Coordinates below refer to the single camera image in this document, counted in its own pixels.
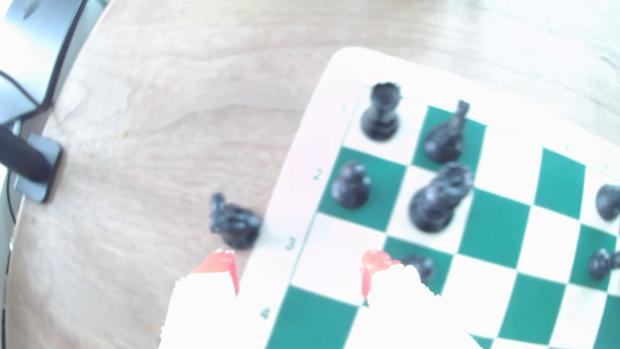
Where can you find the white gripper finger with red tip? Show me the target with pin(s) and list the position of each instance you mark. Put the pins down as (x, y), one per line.
(203, 310)
(407, 315)

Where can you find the black chess knight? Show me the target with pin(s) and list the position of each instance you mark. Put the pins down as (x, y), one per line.
(237, 225)

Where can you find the black chess pawn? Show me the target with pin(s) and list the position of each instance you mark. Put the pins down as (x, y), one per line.
(351, 186)
(600, 264)
(422, 266)

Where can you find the black chess queen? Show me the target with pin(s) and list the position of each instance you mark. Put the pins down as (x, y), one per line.
(433, 206)

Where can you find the green and white chess mat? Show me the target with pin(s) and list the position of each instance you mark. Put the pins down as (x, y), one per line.
(494, 228)

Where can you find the black chess rook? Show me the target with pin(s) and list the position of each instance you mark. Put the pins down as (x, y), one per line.
(381, 121)

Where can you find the black chess piece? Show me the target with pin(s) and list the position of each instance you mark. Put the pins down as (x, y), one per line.
(609, 202)

